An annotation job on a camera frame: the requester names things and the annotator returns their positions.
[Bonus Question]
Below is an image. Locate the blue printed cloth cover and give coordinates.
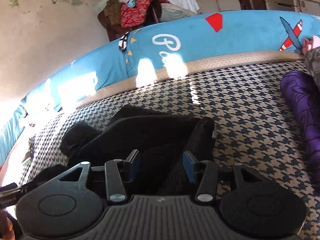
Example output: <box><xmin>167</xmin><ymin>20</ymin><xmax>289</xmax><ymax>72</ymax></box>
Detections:
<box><xmin>0</xmin><ymin>10</ymin><xmax>320</xmax><ymax>165</ymax></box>

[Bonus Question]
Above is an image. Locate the brown patterned cloth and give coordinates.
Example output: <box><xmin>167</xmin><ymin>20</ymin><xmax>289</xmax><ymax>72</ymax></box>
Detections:
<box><xmin>102</xmin><ymin>0</ymin><xmax>123</xmax><ymax>23</ymax></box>

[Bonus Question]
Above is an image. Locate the pale blue pillow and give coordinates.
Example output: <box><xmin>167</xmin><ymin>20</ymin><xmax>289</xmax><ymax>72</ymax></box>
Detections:
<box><xmin>92</xmin><ymin>0</ymin><xmax>125</xmax><ymax>15</ymax></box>

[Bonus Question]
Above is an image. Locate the white appliance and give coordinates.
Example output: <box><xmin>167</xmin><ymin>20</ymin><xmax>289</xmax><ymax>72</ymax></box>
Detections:
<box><xmin>299</xmin><ymin>0</ymin><xmax>320</xmax><ymax>15</ymax></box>

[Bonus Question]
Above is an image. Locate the black shirt with red print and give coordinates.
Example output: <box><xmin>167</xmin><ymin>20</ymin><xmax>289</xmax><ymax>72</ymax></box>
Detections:
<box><xmin>32</xmin><ymin>104</ymin><xmax>216</xmax><ymax>195</ymax></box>

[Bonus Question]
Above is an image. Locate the pale green pillow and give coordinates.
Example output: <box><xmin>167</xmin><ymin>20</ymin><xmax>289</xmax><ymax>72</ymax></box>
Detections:
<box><xmin>160</xmin><ymin>3</ymin><xmax>198</xmax><ymax>22</ymax></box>

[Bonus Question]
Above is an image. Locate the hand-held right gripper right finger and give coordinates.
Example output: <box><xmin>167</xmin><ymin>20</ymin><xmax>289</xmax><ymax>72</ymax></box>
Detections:
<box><xmin>182</xmin><ymin>151</ymin><xmax>265</xmax><ymax>203</ymax></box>

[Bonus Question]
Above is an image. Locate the purple patterned cloth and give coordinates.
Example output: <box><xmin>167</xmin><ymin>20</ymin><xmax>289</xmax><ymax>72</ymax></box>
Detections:
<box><xmin>280</xmin><ymin>70</ymin><xmax>320</xmax><ymax>189</ymax></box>

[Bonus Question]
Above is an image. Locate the white tablecloth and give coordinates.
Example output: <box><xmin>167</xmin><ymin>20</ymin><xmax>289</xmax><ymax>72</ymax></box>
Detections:
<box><xmin>162</xmin><ymin>0</ymin><xmax>200</xmax><ymax>14</ymax></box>

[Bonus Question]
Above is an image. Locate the pale pink cloth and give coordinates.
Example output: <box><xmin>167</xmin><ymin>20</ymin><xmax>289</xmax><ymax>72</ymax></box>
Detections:
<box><xmin>302</xmin><ymin>35</ymin><xmax>320</xmax><ymax>53</ymax></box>

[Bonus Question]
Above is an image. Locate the brown wooden chair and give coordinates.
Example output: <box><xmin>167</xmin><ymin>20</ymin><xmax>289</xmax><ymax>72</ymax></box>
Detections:
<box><xmin>97</xmin><ymin>0</ymin><xmax>163</xmax><ymax>42</ymax></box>

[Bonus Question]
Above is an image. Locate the person's left hand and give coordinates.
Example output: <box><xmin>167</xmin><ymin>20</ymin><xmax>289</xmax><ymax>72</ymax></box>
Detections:
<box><xmin>0</xmin><ymin>210</ymin><xmax>14</xmax><ymax>240</ymax></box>

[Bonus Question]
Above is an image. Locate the grey patterned cloth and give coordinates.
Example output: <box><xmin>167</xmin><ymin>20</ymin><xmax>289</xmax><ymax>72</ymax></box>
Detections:
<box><xmin>304</xmin><ymin>47</ymin><xmax>320</xmax><ymax>92</ymax></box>

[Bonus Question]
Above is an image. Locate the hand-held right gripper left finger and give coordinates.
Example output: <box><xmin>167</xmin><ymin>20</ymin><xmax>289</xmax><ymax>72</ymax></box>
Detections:
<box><xmin>57</xmin><ymin>149</ymin><xmax>140</xmax><ymax>204</ymax></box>

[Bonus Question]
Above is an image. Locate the red floral cloth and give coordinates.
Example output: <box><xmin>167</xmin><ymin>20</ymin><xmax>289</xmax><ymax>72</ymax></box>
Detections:
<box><xmin>120</xmin><ymin>0</ymin><xmax>164</xmax><ymax>29</ymax></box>

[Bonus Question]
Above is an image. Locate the blue beige houndstooth blanket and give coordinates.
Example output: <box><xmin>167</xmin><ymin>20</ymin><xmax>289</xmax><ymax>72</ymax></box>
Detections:
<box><xmin>24</xmin><ymin>60</ymin><xmax>320</xmax><ymax>240</ymax></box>

